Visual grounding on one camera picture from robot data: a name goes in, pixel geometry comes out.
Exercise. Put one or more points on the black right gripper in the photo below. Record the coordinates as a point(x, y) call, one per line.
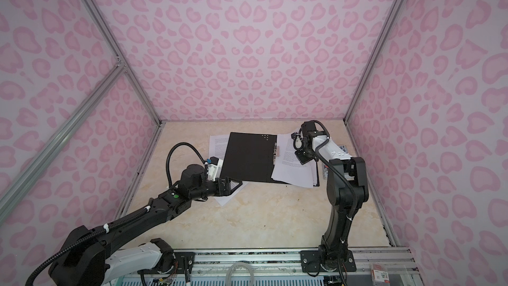
point(302, 159)

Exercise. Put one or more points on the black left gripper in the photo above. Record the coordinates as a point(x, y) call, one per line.
point(221, 191)

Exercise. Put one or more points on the printed paper sheet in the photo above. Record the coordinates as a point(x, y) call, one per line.
point(218, 145)
point(288, 169)

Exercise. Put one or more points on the teal folder with black inside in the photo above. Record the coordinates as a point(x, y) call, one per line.
point(250, 157)

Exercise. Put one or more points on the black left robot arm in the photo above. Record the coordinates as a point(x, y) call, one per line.
point(97, 256)

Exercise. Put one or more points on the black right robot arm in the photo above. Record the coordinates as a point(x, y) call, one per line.
point(347, 190)

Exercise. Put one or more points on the blank white paper sheet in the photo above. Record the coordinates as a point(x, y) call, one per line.
point(222, 201)

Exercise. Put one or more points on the printed paper sheet back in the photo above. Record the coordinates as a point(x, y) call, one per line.
point(218, 145)

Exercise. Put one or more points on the treehouse storey book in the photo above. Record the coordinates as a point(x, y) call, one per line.
point(335, 155)

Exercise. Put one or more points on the red white label packet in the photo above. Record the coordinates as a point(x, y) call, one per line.
point(379, 275)

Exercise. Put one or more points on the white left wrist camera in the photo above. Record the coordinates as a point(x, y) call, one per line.
point(213, 168)

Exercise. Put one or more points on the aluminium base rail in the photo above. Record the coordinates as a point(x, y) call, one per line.
point(276, 266)

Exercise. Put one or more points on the right aluminium frame post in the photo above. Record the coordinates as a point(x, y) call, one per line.
point(383, 36)

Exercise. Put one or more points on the aluminium frame post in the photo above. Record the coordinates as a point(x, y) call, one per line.
point(383, 36)
point(111, 41)

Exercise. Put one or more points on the left aluminium frame post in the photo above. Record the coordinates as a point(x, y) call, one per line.
point(111, 41)

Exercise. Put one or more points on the diagonal aluminium frame bar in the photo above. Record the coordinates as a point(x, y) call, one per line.
point(26, 179)

